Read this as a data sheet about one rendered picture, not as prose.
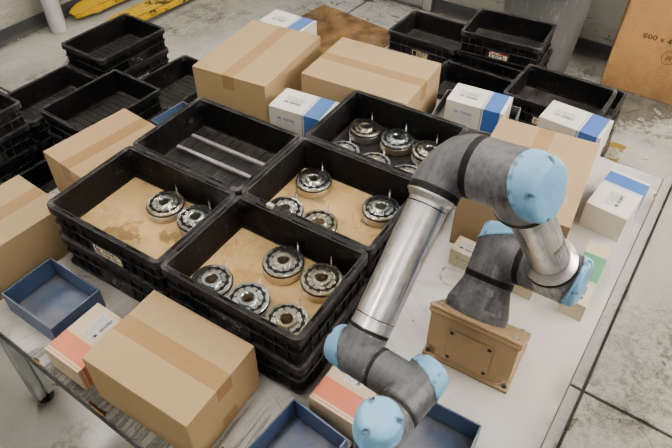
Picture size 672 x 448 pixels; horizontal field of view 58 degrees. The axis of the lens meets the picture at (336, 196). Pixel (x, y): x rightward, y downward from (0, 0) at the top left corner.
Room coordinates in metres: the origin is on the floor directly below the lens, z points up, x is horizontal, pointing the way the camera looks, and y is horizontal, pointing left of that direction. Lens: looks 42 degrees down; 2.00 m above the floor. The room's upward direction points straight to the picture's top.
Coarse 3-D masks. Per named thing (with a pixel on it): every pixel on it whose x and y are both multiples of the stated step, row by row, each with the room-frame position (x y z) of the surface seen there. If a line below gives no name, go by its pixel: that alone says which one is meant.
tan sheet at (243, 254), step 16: (240, 240) 1.12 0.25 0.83; (256, 240) 1.12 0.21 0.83; (224, 256) 1.07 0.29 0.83; (240, 256) 1.07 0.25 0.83; (256, 256) 1.07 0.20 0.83; (240, 272) 1.01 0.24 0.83; (256, 272) 1.01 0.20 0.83; (272, 288) 0.96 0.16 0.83; (288, 288) 0.96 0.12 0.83; (272, 304) 0.91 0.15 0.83; (304, 304) 0.91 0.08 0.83; (320, 304) 0.91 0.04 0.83
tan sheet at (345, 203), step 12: (288, 192) 1.31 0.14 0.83; (336, 192) 1.31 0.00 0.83; (348, 192) 1.31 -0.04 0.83; (360, 192) 1.31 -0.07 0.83; (312, 204) 1.26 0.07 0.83; (324, 204) 1.26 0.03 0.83; (336, 204) 1.26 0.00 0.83; (348, 204) 1.26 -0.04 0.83; (360, 204) 1.26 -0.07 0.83; (336, 216) 1.21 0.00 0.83; (348, 216) 1.21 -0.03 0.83; (360, 216) 1.21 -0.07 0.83; (348, 228) 1.17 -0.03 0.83; (360, 228) 1.17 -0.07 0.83; (372, 228) 1.17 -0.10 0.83; (360, 240) 1.12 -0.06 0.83; (372, 240) 1.12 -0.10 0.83
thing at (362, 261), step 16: (224, 208) 1.14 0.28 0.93; (208, 224) 1.08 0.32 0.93; (304, 224) 1.08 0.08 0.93; (192, 240) 1.03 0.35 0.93; (336, 240) 1.03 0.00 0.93; (176, 256) 0.98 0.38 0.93; (176, 272) 0.93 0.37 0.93; (352, 272) 0.93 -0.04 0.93; (192, 288) 0.89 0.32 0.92; (208, 288) 0.88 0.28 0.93; (336, 288) 0.88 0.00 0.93; (224, 304) 0.84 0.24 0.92; (256, 320) 0.79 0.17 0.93; (320, 320) 0.80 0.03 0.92; (288, 336) 0.75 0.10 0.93; (304, 336) 0.75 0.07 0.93
